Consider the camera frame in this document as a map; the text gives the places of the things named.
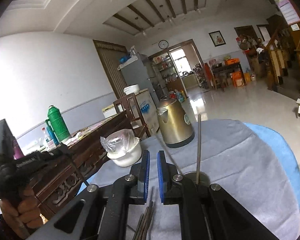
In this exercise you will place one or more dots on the white basin on freezer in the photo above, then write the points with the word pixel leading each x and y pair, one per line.
pixel 132 89

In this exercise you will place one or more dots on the gold electric kettle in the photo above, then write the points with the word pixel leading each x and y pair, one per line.
pixel 174 123

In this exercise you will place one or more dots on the round wall clock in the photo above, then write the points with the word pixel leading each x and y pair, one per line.
pixel 163 44

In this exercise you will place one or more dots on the framed wall picture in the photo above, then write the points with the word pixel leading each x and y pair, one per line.
pixel 217 38

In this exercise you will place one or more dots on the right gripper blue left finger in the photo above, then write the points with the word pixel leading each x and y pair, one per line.
pixel 143 177

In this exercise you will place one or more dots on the purple water bottle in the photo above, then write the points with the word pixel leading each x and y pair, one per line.
pixel 17 150

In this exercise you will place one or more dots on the wooden chair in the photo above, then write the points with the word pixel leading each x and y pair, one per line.
pixel 131 114

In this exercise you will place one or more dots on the person's left hand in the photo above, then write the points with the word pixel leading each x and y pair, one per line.
pixel 25 217

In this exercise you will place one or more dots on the grey perforated utensil holder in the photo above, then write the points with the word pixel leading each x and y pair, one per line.
pixel 204 179

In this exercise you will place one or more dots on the dark carved wooden sideboard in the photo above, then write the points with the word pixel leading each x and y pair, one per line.
pixel 59 182

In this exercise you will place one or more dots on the grey refrigerator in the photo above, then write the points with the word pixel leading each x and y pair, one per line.
pixel 139 71

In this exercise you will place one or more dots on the wall calendar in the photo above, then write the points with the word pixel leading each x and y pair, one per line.
pixel 288 11

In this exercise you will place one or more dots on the dark metal chopstick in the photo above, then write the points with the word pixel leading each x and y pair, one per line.
pixel 142 224
pixel 138 226
pixel 148 221

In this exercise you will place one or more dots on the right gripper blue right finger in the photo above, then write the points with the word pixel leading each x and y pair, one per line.
pixel 166 171

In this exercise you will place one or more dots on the dark wooden side table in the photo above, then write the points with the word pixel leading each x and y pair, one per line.
pixel 228 75

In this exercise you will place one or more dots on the white bowl with plastic bag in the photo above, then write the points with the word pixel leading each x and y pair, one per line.
pixel 122 147

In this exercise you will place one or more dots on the orange box on side table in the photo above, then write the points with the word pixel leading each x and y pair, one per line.
pixel 232 61

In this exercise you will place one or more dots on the blue table underlay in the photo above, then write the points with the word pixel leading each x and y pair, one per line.
pixel 283 152

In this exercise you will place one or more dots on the clear plastic water bottle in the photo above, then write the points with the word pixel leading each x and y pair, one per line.
pixel 48 142

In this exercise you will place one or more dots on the white chest freezer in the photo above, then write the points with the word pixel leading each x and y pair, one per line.
pixel 147 109

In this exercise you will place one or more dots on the grey tablecloth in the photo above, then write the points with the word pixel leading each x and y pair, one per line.
pixel 234 157

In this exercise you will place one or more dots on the green thermos flask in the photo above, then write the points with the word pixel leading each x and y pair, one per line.
pixel 57 124

